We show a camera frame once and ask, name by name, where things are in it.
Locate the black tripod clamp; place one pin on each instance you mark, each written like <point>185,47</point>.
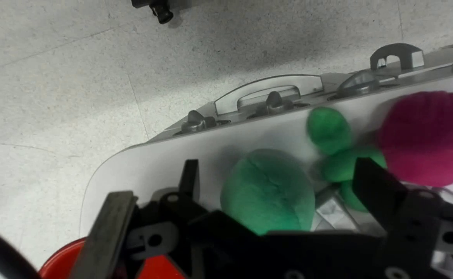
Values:
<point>158,10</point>

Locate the green plush toy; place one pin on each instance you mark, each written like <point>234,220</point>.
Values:
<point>332,134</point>

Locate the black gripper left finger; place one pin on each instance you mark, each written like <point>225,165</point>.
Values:
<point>189,183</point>

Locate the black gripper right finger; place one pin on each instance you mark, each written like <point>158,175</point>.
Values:
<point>378,199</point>

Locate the red bowl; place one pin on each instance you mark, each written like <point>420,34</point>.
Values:
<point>60,261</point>

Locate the green ball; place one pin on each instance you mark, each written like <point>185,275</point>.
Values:
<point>267,194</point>

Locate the pink plush toy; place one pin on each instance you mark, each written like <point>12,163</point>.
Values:
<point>428,140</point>

